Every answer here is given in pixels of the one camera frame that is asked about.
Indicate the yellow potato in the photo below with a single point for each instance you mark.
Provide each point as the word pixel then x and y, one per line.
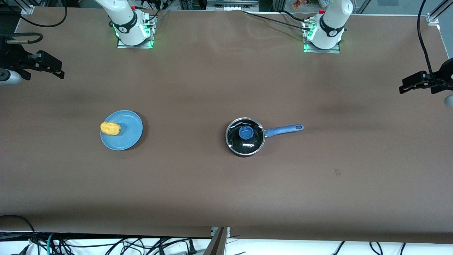
pixel 110 128

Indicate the blue round plate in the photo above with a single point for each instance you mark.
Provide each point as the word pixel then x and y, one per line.
pixel 125 132

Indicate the aluminium frame rail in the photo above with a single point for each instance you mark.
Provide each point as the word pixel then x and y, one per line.
pixel 231 5

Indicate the black power plug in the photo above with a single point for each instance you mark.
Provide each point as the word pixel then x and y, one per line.
pixel 191 248

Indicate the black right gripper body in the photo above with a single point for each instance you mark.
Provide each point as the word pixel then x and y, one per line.
pixel 13 56

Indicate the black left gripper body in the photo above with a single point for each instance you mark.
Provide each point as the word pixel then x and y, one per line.
pixel 442 75

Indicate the metal base plate left arm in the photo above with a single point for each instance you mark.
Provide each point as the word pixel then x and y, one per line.
pixel 336 50

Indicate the grey aluminium profile post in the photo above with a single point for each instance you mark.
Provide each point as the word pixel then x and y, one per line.
pixel 217 244

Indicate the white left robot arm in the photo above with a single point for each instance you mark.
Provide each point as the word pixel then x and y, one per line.
pixel 331 21

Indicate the silver corner bracket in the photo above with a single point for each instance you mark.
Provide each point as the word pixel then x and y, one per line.
pixel 27 10
pixel 433 18

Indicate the glass lid with blue knob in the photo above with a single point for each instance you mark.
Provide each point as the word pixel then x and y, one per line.
pixel 245 133

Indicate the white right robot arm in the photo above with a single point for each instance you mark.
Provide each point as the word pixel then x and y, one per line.
pixel 124 17

